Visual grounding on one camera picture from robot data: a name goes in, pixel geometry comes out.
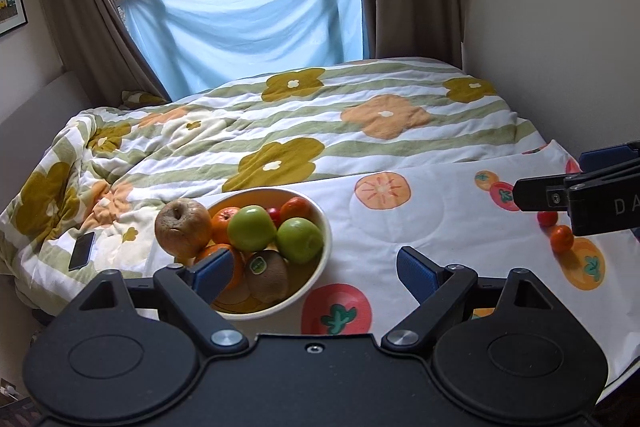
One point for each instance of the cream ceramic bowl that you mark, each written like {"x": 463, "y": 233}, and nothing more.
{"x": 310, "y": 287}

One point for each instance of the large orange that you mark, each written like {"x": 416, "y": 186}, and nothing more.
{"x": 207, "y": 251}
{"x": 222, "y": 223}

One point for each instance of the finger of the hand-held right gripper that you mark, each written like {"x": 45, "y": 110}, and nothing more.
{"x": 540, "y": 194}
{"x": 605, "y": 157}

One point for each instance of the wrinkled brown apple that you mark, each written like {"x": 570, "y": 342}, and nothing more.
{"x": 182, "y": 227}

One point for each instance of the flower print blanket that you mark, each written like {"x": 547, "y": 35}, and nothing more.
{"x": 325, "y": 127}

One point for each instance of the green apple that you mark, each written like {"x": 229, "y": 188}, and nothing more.
{"x": 251, "y": 228}
{"x": 300, "y": 241}

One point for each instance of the fruit print cloth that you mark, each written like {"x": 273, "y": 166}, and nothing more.
{"x": 440, "y": 217}

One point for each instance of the light blue sheet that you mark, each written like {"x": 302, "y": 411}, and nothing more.
{"x": 240, "y": 32}

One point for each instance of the brown kiwi with green sticker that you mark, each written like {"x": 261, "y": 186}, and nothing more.
{"x": 270, "y": 282}

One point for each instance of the red cherry tomato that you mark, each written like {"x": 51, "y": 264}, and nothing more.
{"x": 273, "y": 213}
{"x": 547, "y": 218}

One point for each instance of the black smartphone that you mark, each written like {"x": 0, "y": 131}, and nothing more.
{"x": 82, "y": 250}

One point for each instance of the red tomato in bowl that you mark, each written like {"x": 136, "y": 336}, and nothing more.
{"x": 296, "y": 207}

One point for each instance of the small orange tomato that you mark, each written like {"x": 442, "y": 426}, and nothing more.
{"x": 561, "y": 239}

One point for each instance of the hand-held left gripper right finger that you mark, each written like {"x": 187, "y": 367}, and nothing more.
{"x": 417, "y": 274}

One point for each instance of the beige padded headboard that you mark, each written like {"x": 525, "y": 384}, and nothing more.
{"x": 40, "y": 107}

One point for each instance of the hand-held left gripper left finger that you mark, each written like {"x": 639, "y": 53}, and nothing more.
{"x": 215, "y": 274}

